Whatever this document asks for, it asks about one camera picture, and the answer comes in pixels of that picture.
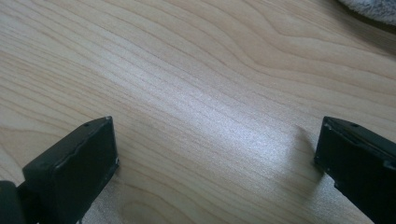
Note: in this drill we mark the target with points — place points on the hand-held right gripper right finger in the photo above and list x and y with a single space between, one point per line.
361 165

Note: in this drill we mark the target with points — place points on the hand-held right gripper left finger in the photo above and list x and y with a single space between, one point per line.
71 174

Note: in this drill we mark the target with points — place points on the grey fluffy cloth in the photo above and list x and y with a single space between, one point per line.
373 9

